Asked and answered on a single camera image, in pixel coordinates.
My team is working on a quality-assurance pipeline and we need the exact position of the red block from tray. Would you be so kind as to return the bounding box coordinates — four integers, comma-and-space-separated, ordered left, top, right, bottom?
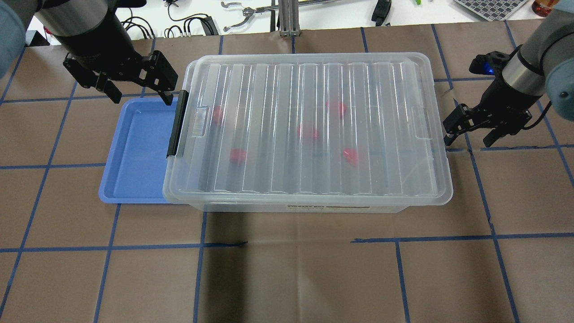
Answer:
230, 148, 247, 164

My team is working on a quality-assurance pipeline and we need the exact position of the blue plastic tray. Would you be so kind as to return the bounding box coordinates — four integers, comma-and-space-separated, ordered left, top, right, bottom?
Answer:
99, 97, 178, 204

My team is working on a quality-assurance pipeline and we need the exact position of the aluminium frame post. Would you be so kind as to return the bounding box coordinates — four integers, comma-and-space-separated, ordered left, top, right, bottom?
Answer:
278, 0, 300, 37

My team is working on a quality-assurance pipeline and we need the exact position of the clear plastic box lid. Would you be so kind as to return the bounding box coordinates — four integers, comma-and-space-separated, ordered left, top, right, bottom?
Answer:
162, 52, 453, 206

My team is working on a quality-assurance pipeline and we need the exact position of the checkered calibration board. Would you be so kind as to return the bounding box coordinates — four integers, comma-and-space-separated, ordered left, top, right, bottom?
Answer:
454, 0, 528, 21

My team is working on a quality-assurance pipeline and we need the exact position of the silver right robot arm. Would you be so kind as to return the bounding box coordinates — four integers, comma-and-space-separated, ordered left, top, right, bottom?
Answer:
443, 0, 574, 147

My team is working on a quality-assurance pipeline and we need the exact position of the clear plastic storage box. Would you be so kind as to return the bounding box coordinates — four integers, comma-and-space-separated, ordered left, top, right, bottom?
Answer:
167, 61, 449, 213

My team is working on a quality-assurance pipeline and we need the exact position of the black power adapter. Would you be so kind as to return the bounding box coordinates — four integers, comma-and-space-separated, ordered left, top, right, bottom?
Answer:
371, 0, 392, 26

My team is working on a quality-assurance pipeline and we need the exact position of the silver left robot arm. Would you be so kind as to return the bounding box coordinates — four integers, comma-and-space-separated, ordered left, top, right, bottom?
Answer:
0, 0, 178, 105

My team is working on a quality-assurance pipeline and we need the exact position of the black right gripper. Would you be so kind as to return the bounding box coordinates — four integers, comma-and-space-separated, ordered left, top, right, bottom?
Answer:
443, 50, 533, 148

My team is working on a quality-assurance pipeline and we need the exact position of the red block in box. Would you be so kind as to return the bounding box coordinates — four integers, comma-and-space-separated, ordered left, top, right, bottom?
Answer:
326, 100, 348, 119
343, 148, 360, 167
212, 105, 224, 127
296, 124, 319, 141

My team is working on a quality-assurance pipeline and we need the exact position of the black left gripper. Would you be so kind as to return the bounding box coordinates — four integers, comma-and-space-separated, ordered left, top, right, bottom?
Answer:
63, 43, 178, 105

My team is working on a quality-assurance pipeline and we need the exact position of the black box latch handle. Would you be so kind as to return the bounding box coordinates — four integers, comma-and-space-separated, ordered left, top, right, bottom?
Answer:
166, 90, 189, 157

